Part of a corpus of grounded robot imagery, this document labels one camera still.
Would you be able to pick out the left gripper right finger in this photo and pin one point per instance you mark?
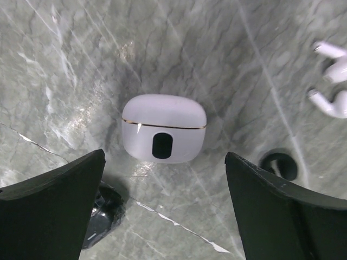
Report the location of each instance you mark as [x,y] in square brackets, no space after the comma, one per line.
[278,219]

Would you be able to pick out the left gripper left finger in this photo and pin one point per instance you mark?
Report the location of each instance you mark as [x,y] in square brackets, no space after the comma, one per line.
[46,217]

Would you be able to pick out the white earbud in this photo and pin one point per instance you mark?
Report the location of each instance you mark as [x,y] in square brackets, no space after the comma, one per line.
[334,109]
[336,72]

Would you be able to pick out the white earbud charging case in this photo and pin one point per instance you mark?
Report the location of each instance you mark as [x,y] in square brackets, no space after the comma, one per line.
[161,128]

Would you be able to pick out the black glossy small case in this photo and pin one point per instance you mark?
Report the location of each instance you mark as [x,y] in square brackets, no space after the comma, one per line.
[107,214]

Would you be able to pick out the black ear hook right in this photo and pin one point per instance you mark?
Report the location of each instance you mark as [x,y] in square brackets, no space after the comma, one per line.
[286,165]

